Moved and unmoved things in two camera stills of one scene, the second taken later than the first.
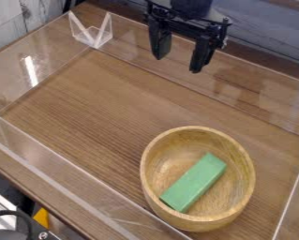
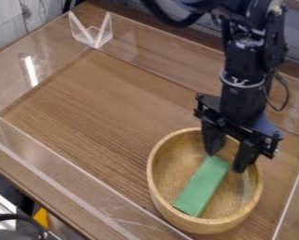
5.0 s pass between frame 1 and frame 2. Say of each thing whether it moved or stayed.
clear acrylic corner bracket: stayed
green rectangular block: moved
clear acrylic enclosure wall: stayed
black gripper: moved
